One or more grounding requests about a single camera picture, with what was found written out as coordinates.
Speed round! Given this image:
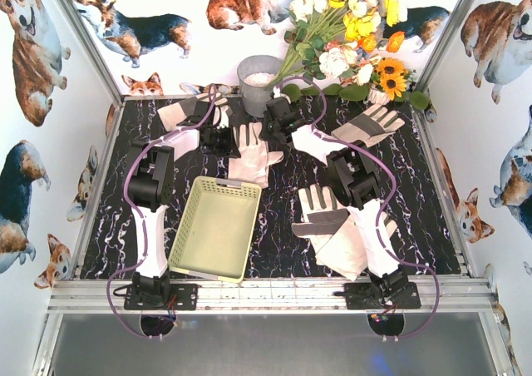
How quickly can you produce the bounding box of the white glove front right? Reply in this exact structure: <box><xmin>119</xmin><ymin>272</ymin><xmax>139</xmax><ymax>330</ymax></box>
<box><xmin>314</xmin><ymin>215</ymin><xmax>398</xmax><ymax>281</ymax></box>

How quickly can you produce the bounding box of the pale green storage basket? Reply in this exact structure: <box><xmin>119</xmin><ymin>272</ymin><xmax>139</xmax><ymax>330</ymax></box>
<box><xmin>168</xmin><ymin>176</ymin><xmax>262</xmax><ymax>283</ymax></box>

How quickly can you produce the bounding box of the white grey glove back left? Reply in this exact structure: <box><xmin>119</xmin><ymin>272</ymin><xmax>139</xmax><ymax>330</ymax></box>
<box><xmin>157</xmin><ymin>93</ymin><xmax>230</xmax><ymax>131</ymax></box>

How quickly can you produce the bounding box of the white grey work glove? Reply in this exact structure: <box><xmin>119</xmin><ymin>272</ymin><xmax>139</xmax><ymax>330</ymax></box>
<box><xmin>228</xmin><ymin>122</ymin><xmax>283</xmax><ymax>189</ymax></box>

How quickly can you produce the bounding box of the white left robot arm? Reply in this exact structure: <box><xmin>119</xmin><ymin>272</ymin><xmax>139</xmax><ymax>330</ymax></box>
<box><xmin>123</xmin><ymin>126</ymin><xmax>239</xmax><ymax>295</ymax></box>

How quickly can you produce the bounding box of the white grey glove back right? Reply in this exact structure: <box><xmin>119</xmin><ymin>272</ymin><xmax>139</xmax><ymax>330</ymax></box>
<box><xmin>332</xmin><ymin>104</ymin><xmax>404</xmax><ymax>147</ymax></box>

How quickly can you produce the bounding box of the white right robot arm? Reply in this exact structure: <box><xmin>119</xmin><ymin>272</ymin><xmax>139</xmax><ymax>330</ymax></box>
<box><xmin>263</xmin><ymin>96</ymin><xmax>408</xmax><ymax>301</ymax></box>

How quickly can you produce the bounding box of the aluminium front frame rail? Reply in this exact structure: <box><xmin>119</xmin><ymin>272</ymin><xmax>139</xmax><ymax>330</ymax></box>
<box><xmin>47</xmin><ymin>275</ymin><xmax>495</xmax><ymax>314</ymax></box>

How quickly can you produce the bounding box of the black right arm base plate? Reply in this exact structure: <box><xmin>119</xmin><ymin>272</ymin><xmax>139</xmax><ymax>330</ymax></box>
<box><xmin>332</xmin><ymin>282</ymin><xmax>421</xmax><ymax>309</ymax></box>

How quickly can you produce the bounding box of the grey metal bucket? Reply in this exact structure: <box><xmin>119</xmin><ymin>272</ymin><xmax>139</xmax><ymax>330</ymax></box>
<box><xmin>237</xmin><ymin>55</ymin><xmax>283</xmax><ymax>118</ymax></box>

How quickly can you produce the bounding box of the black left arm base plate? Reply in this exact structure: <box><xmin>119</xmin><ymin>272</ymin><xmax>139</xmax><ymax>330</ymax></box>
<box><xmin>123</xmin><ymin>284</ymin><xmax>198</xmax><ymax>311</ymax></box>

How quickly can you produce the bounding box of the white ribbed flower pot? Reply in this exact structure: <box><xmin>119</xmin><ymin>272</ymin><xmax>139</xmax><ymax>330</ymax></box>
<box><xmin>367</xmin><ymin>87</ymin><xmax>391</xmax><ymax>106</ymax></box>

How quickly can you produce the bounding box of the artificial flower bouquet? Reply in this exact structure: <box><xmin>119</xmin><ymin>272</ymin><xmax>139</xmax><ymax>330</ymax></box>
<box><xmin>273</xmin><ymin>0</ymin><xmax>448</xmax><ymax>110</ymax></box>

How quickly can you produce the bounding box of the white glove front centre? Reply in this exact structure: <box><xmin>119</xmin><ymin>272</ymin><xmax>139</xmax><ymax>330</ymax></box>
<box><xmin>292</xmin><ymin>184</ymin><xmax>349</xmax><ymax>238</ymax></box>

